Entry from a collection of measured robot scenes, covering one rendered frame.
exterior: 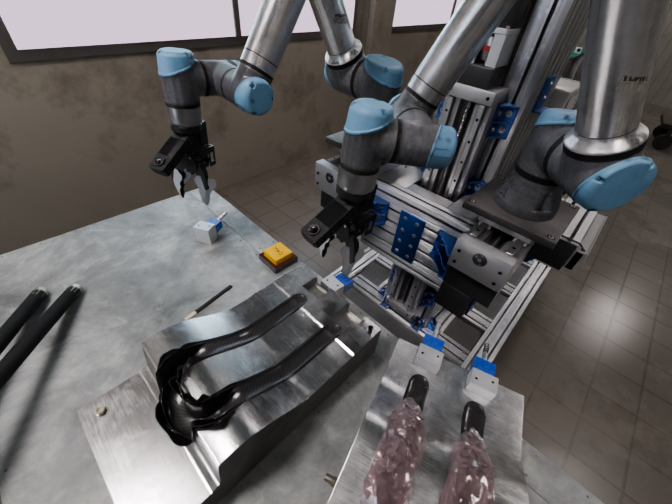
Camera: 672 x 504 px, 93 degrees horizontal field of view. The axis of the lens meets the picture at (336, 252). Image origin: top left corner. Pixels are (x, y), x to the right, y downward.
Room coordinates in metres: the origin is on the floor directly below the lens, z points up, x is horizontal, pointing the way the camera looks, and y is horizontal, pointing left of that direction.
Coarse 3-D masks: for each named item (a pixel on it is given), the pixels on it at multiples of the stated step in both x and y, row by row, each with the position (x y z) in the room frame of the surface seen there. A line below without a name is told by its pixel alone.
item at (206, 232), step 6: (222, 216) 0.81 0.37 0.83; (198, 222) 0.74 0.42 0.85; (204, 222) 0.74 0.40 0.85; (210, 222) 0.76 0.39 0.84; (216, 222) 0.76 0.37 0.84; (198, 228) 0.71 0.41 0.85; (204, 228) 0.71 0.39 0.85; (210, 228) 0.72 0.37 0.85; (216, 228) 0.75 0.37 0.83; (198, 234) 0.71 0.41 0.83; (204, 234) 0.71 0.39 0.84; (210, 234) 0.71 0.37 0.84; (216, 234) 0.74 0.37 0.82; (198, 240) 0.71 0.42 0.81; (204, 240) 0.71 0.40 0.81; (210, 240) 0.70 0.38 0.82
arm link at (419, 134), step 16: (416, 112) 0.61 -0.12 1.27; (400, 128) 0.53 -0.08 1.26; (416, 128) 0.54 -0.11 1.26; (432, 128) 0.55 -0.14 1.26; (448, 128) 0.56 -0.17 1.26; (400, 144) 0.52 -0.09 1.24; (416, 144) 0.52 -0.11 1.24; (432, 144) 0.53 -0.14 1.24; (448, 144) 0.53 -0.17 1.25; (400, 160) 0.52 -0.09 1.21; (416, 160) 0.52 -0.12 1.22; (432, 160) 0.52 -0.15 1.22; (448, 160) 0.53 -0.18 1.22
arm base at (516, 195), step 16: (512, 176) 0.73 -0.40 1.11; (528, 176) 0.69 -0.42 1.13; (496, 192) 0.73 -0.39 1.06; (512, 192) 0.69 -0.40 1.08; (528, 192) 0.67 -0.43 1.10; (544, 192) 0.67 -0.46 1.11; (560, 192) 0.68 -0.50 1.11; (512, 208) 0.67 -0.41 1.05; (528, 208) 0.66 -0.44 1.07; (544, 208) 0.66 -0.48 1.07
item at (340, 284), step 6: (360, 270) 0.63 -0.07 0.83; (330, 276) 0.57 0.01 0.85; (336, 276) 0.59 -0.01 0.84; (342, 276) 0.59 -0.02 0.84; (348, 276) 0.60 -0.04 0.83; (354, 276) 0.61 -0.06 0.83; (324, 282) 0.55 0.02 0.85; (330, 282) 0.55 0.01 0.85; (336, 282) 0.56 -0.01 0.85; (342, 282) 0.57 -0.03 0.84; (348, 282) 0.57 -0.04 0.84; (336, 288) 0.54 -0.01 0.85; (342, 288) 0.55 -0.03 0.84; (348, 288) 0.57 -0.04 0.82; (342, 294) 0.55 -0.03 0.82
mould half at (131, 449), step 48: (288, 288) 0.49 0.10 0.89; (192, 336) 0.32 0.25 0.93; (288, 336) 0.36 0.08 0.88; (144, 384) 0.25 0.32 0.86; (192, 384) 0.23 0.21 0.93; (288, 384) 0.26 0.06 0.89; (336, 384) 0.30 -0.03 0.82; (96, 432) 0.17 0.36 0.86; (144, 432) 0.17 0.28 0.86; (240, 432) 0.16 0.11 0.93; (288, 432) 0.21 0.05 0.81; (144, 480) 0.11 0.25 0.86; (192, 480) 0.12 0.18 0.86; (240, 480) 0.13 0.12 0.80
